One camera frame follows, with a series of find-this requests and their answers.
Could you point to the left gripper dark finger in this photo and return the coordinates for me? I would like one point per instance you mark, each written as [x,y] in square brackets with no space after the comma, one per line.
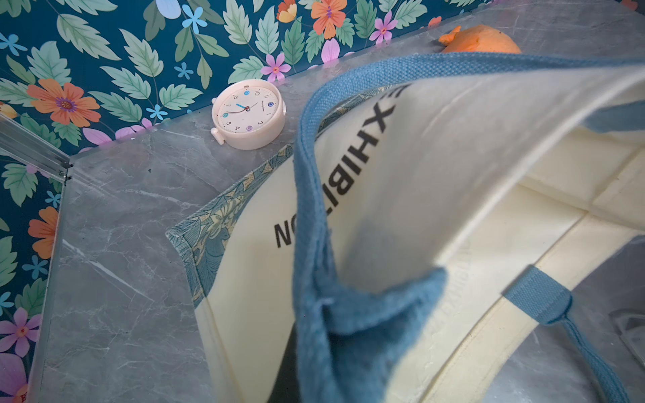
[286,388]

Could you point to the cream canvas tote bag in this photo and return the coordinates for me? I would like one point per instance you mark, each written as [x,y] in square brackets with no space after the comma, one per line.
[431,212]

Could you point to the pink round alarm clock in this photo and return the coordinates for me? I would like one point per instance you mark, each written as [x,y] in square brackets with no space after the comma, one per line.
[248,115]

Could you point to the orange plastic fish toy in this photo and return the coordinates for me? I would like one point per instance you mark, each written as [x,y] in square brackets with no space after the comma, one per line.
[481,38]

